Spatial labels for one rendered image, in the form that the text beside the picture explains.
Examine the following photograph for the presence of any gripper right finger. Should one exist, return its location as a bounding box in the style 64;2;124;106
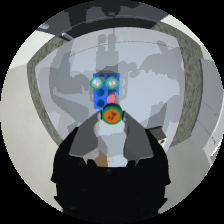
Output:
122;110;171;186

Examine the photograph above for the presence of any light grey flat mat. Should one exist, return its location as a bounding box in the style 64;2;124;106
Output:
56;42;178;167

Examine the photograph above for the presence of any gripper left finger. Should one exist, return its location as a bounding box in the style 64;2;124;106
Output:
51;110;102;183

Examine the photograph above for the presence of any blue tube rack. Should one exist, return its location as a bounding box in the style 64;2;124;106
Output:
93;73;120;109

